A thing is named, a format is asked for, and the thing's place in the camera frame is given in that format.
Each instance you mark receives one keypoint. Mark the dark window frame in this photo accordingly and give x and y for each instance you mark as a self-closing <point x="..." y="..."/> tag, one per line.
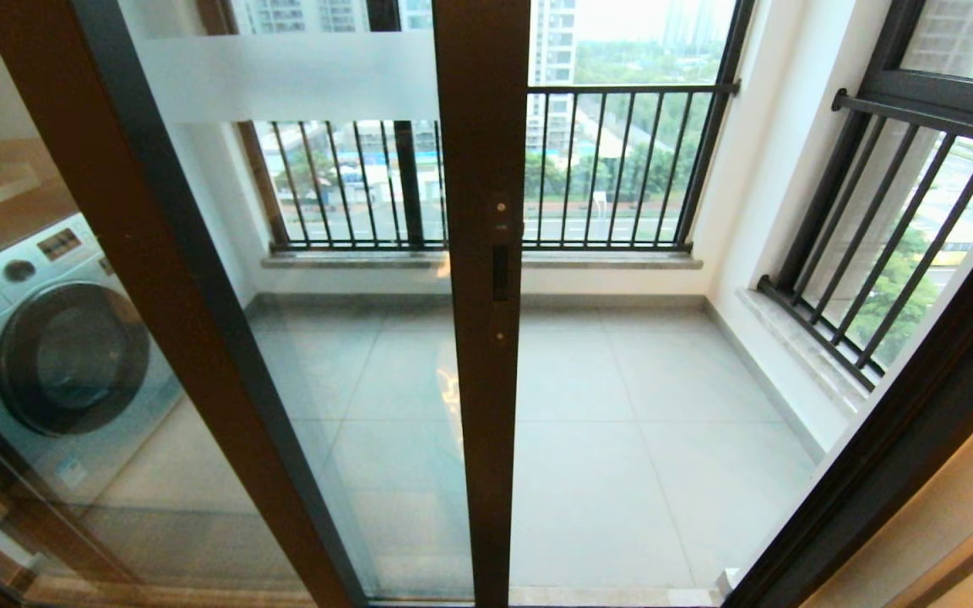
<point x="959" y="89"/>
<point x="407" y="186"/>

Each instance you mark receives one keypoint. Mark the grey stone window sill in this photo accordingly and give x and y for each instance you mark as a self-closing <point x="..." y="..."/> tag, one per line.
<point x="795" y="338"/>
<point x="622" y="260"/>

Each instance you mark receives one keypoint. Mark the sliding glass door brown frame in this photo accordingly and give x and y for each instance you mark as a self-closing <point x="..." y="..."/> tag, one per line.
<point x="309" y="76"/>

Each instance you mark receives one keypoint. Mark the black window guard railing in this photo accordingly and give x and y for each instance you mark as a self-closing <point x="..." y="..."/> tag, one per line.
<point x="807" y="317"/>
<point x="622" y="246"/>

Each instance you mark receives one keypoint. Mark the white front-load washing machine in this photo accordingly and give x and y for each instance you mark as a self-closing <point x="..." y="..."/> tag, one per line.
<point x="73" y="355"/>

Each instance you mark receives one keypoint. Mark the dark brown door jamb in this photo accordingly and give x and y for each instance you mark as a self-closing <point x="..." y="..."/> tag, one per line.
<point x="875" y="481"/>

